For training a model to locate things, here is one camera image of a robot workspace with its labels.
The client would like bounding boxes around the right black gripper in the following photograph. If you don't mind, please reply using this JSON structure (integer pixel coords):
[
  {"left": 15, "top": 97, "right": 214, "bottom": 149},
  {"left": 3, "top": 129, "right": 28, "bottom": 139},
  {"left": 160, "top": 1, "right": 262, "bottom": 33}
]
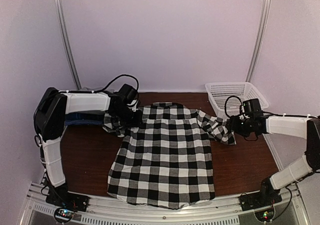
[{"left": 226, "top": 115, "right": 253, "bottom": 137}]

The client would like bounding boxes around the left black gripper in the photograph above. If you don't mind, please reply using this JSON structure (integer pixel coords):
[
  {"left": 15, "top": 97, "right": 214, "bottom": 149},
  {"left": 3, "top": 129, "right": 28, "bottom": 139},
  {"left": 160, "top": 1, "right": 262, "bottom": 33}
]
[{"left": 113, "top": 105, "right": 144, "bottom": 127}]

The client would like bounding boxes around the black white checkered shirt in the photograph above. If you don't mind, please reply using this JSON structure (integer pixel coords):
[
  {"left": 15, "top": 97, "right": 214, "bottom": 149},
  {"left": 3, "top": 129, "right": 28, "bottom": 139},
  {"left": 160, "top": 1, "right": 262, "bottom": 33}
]
[{"left": 103, "top": 102, "right": 236, "bottom": 210}]

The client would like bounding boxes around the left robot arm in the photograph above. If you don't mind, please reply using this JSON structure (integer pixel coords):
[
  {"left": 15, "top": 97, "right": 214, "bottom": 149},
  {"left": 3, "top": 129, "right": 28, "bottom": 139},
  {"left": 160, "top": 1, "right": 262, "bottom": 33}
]
[{"left": 33, "top": 84, "right": 141, "bottom": 188}]

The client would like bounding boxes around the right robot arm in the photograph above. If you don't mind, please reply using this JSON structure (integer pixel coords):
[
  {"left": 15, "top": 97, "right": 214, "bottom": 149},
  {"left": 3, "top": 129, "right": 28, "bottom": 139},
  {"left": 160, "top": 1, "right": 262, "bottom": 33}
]
[{"left": 226, "top": 114, "right": 320, "bottom": 206}]

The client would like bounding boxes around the white plastic basket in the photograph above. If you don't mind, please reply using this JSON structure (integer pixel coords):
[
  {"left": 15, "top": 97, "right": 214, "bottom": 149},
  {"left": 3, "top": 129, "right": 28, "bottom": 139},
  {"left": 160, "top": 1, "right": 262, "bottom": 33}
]
[{"left": 205, "top": 81, "right": 269, "bottom": 119}]

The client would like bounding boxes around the folded blue plaid shirt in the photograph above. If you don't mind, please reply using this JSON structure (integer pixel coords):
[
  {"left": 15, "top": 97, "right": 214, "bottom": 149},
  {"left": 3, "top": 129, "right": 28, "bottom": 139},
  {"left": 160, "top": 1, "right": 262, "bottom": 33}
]
[{"left": 64, "top": 112, "right": 105, "bottom": 126}]

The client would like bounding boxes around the right circuit board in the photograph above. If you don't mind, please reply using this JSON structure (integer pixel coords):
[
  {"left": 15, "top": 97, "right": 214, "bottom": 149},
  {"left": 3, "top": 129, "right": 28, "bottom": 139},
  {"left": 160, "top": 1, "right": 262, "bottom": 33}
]
[{"left": 254, "top": 208, "right": 275, "bottom": 223}]

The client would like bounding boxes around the circuit board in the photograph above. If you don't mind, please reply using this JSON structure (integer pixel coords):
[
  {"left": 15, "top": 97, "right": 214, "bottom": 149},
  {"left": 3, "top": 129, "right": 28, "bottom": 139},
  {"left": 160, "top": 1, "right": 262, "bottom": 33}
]
[
  {"left": 53, "top": 207, "right": 75, "bottom": 223},
  {"left": 254, "top": 208, "right": 275, "bottom": 223}
]

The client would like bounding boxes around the left circuit board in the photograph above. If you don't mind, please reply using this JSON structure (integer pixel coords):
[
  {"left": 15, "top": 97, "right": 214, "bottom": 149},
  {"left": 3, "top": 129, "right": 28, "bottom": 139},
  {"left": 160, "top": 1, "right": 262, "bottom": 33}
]
[{"left": 53, "top": 207, "right": 75, "bottom": 223}]

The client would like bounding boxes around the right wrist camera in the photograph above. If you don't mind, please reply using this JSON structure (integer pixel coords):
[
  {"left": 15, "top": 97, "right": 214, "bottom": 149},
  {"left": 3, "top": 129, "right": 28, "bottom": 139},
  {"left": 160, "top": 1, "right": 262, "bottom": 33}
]
[{"left": 242, "top": 98, "right": 263, "bottom": 119}]

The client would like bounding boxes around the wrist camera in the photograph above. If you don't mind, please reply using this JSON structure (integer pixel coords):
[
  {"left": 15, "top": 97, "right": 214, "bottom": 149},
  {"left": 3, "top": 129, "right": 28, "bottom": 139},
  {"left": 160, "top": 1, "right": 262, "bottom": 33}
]
[
  {"left": 117, "top": 84, "right": 138, "bottom": 104},
  {"left": 242, "top": 98, "right": 263, "bottom": 119}
]

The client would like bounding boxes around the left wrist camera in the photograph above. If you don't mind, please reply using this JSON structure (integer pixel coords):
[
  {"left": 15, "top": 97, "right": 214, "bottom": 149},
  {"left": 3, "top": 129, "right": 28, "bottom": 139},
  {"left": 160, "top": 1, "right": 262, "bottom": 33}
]
[{"left": 117, "top": 84, "right": 138, "bottom": 104}]

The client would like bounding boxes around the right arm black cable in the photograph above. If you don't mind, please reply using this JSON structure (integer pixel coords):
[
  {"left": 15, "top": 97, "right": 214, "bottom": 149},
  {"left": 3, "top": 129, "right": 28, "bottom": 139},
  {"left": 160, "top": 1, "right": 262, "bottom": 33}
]
[{"left": 224, "top": 95, "right": 320, "bottom": 118}]

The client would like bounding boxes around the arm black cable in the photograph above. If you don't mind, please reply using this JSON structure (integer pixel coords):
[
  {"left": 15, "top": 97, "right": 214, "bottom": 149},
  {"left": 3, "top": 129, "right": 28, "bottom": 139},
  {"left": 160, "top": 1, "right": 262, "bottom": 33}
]
[
  {"left": 82, "top": 74, "right": 140, "bottom": 103},
  {"left": 224, "top": 95, "right": 320, "bottom": 118}
]

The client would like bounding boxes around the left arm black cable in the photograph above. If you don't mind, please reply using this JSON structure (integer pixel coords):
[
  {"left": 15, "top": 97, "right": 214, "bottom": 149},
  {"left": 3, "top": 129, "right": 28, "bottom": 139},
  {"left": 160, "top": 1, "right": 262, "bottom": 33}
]
[{"left": 82, "top": 74, "right": 140, "bottom": 103}]

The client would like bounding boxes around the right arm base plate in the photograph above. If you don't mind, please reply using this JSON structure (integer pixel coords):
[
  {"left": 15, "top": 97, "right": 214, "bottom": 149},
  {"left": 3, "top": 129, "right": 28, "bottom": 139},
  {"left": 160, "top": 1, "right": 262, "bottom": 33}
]
[{"left": 238, "top": 191, "right": 283, "bottom": 211}]

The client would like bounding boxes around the aluminium front rail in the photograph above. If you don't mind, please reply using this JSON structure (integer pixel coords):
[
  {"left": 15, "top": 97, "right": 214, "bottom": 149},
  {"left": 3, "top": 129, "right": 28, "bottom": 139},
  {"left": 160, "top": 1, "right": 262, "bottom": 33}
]
[{"left": 17, "top": 182, "right": 311, "bottom": 225}]

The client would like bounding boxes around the right aluminium frame post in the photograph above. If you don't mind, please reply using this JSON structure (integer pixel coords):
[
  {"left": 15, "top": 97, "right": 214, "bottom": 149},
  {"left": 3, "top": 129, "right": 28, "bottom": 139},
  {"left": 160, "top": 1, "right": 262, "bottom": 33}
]
[{"left": 246, "top": 0, "right": 272, "bottom": 83}]

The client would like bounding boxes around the aluminium frame post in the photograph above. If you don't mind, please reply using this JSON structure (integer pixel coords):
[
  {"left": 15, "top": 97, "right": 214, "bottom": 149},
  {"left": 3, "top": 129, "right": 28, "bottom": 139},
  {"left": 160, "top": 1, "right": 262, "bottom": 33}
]
[
  {"left": 246, "top": 0, "right": 272, "bottom": 83},
  {"left": 54, "top": 0, "right": 82, "bottom": 90}
]

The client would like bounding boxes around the left aluminium frame post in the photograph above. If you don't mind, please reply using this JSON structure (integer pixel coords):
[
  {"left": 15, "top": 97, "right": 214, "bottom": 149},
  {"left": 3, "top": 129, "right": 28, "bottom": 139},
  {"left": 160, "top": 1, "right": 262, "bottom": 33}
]
[{"left": 54, "top": 0, "right": 82, "bottom": 90}]

